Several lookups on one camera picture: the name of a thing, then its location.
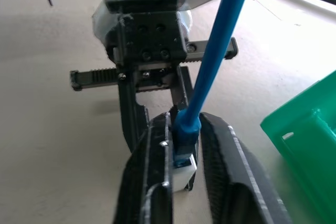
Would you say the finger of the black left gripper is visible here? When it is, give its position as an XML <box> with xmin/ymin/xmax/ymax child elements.
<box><xmin>169</xmin><ymin>65</ymin><xmax>195</xmax><ymax>117</ymax></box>
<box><xmin>117</xmin><ymin>76</ymin><xmax>151</xmax><ymax>154</ymax></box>

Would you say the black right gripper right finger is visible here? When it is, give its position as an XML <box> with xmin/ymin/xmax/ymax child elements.
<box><xmin>198</xmin><ymin>112</ymin><xmax>292</xmax><ymax>224</ymax></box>

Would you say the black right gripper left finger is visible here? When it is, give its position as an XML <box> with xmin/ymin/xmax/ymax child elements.
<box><xmin>112</xmin><ymin>112</ymin><xmax>174</xmax><ymax>224</ymax></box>

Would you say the white coupler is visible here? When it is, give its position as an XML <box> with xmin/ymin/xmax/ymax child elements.
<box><xmin>172</xmin><ymin>154</ymin><xmax>198</xmax><ymax>192</ymax></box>

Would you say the blue network cable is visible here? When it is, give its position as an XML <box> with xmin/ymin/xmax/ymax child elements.
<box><xmin>172</xmin><ymin>0</ymin><xmax>255</xmax><ymax>168</ymax></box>

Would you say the green plastic bin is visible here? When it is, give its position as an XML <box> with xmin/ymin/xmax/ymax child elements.
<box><xmin>259</xmin><ymin>69</ymin><xmax>336</xmax><ymax>214</ymax></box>

